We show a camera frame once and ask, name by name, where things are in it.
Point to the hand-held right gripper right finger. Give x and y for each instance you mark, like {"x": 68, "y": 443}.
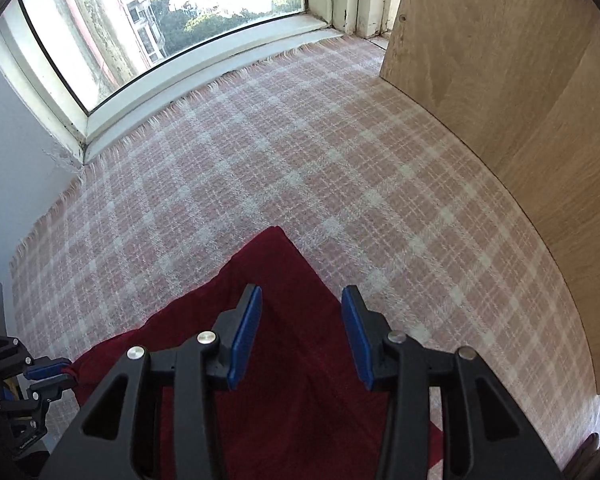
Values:
{"x": 356, "y": 340}

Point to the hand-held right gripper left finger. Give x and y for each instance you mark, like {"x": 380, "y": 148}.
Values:
{"x": 244, "y": 335}

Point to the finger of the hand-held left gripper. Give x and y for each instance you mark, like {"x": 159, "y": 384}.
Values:
{"x": 50, "y": 388}
{"x": 47, "y": 367}

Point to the dark red cloth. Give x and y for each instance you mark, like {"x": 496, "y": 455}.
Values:
{"x": 285, "y": 285}

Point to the pink plaid blanket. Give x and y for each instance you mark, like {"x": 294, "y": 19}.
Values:
{"x": 300, "y": 160}

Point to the dark brown object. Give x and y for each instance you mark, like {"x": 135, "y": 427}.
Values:
{"x": 582, "y": 455}

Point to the wooden cabinet panel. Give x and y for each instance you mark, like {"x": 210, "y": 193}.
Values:
{"x": 520, "y": 75}

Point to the white framed window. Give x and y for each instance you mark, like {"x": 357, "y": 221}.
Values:
{"x": 145, "y": 20}

